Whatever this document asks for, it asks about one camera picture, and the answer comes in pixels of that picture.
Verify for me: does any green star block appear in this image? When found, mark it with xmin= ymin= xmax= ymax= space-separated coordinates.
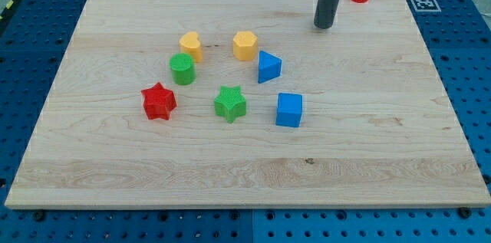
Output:
xmin=214 ymin=86 xmax=247 ymax=123

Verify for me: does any yellow heart block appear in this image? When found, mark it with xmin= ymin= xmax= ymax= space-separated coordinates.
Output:
xmin=179 ymin=31 xmax=203 ymax=63

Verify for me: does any red star block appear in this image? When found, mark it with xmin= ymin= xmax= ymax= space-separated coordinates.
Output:
xmin=141 ymin=82 xmax=177 ymax=120

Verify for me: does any blue cube block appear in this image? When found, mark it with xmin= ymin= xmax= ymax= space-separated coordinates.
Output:
xmin=275 ymin=93 xmax=303 ymax=127

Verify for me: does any blue triangle block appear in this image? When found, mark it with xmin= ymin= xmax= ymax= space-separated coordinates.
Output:
xmin=258 ymin=51 xmax=282 ymax=84

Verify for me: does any yellow hexagon block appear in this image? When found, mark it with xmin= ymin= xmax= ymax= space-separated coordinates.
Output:
xmin=232 ymin=31 xmax=258 ymax=61

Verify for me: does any light wooden board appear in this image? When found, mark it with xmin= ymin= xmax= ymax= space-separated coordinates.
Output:
xmin=5 ymin=0 xmax=490 ymax=210

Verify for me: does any green cylinder block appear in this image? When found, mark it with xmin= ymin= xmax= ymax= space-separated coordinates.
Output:
xmin=170 ymin=53 xmax=196 ymax=85

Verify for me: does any white fiducial marker tag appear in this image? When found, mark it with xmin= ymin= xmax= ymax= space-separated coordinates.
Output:
xmin=410 ymin=0 xmax=441 ymax=12

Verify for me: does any black bolt front left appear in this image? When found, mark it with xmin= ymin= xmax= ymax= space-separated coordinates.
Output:
xmin=32 ymin=210 xmax=46 ymax=222

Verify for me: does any black bolt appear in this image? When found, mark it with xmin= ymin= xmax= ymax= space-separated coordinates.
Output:
xmin=457 ymin=207 xmax=473 ymax=219
xmin=32 ymin=210 xmax=46 ymax=222

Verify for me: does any black bolt front right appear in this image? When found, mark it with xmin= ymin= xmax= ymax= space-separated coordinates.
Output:
xmin=457 ymin=207 xmax=473 ymax=219

